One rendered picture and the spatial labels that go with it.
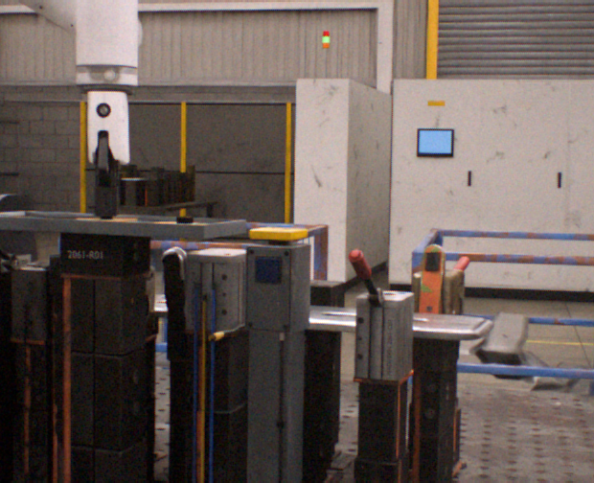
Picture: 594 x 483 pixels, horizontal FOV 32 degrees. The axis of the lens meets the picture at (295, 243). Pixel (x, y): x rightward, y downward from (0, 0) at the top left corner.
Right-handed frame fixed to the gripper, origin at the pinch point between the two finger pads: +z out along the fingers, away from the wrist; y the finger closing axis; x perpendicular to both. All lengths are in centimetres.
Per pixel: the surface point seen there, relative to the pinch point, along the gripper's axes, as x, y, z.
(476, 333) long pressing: -54, 3, 19
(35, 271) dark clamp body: 12.5, 15.2, 11.7
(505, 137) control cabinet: -279, 775, -29
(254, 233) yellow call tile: -20.2, -13.5, 3.4
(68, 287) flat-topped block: 5.1, -2.3, 12.0
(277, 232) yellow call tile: -23.1, -14.8, 3.2
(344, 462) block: -39, 36, 48
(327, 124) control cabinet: -121, 818, -40
